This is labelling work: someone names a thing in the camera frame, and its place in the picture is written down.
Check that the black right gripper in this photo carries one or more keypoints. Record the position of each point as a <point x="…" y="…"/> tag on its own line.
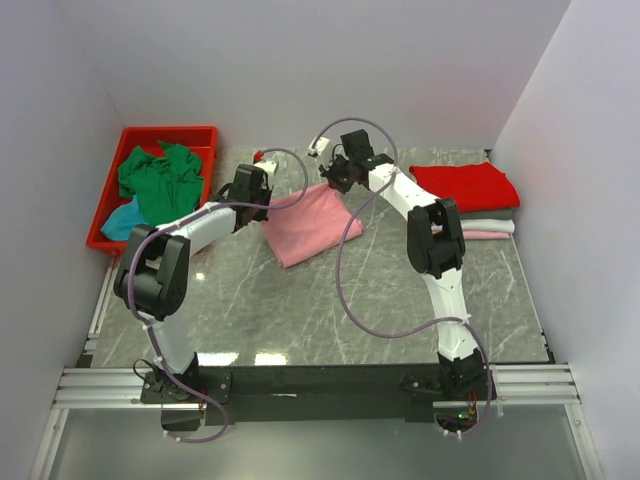
<point x="328" y="172"/>

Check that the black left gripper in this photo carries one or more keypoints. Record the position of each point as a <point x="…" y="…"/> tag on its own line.
<point x="261" y="215"/>

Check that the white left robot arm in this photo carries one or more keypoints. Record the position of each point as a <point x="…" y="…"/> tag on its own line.
<point x="153" y="276"/>

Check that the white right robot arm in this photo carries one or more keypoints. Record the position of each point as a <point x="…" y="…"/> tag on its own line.
<point x="435" y="248"/>

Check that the green t shirt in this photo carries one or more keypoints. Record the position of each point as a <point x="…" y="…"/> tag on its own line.
<point x="167" y="187"/>

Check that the red plastic bin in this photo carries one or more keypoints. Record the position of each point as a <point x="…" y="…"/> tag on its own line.
<point x="199" y="139"/>

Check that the blue t shirt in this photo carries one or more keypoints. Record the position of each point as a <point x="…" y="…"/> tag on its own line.
<point x="123" y="220"/>

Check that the folded red t shirt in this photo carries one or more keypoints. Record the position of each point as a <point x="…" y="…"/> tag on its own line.
<point x="474" y="187"/>

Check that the folded grey t shirt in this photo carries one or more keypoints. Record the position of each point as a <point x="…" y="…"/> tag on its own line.
<point x="498" y="215"/>

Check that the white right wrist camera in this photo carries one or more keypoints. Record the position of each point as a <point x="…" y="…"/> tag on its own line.
<point x="318" y="147"/>

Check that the aluminium frame rail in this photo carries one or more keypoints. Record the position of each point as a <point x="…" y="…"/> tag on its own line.
<point x="119" y="389"/>

